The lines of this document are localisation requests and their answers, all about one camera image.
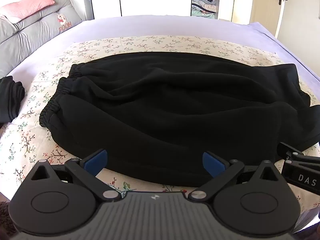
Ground folded black garment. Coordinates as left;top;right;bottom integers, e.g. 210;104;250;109
0;76;26;123

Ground black pants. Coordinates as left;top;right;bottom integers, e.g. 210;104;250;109
39;52;320;188

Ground white room door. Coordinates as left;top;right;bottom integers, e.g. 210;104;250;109
251;0;293;38

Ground purple bed sheet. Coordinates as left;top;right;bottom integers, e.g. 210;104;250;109
0;15;320;155

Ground grey tufted cushion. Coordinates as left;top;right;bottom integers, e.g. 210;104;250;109
0;0;83;78

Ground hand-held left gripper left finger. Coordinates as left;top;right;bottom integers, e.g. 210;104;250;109
29;149;122;202

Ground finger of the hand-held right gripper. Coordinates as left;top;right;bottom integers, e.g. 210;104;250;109
277;142;320;165

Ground floral blanket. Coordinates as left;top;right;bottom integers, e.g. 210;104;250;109
0;35;320;230

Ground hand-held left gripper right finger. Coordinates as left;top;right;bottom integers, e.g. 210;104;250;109
189;151;285;202

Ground pink pillow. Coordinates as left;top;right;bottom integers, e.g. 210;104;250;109
0;0;55;22

